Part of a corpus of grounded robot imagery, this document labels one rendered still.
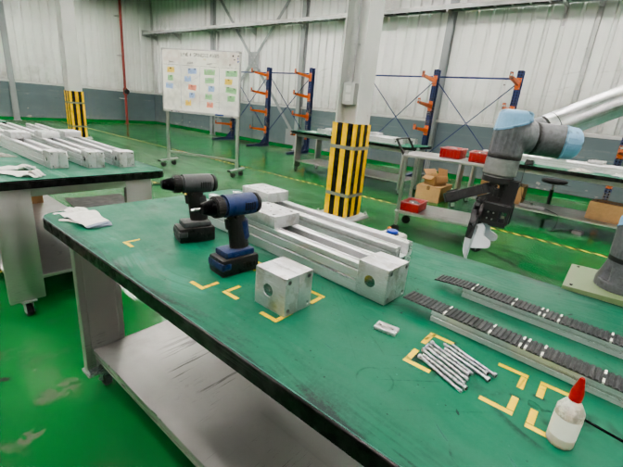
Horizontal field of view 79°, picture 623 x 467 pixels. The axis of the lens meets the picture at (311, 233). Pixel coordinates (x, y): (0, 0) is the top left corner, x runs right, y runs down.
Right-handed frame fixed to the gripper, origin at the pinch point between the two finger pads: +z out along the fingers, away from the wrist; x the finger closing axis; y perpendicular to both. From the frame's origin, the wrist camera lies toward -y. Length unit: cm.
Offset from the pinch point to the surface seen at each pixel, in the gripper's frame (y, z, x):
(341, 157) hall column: -205, 22, 269
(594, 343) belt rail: 31.3, 11.3, -2.6
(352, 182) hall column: -190, 47, 276
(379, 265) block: -15.5, 4.9, -18.8
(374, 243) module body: -26.7, 7.0, 0.5
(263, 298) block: -33, 13, -41
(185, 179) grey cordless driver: -79, -4, -29
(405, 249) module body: -18.8, 8.1, 7.0
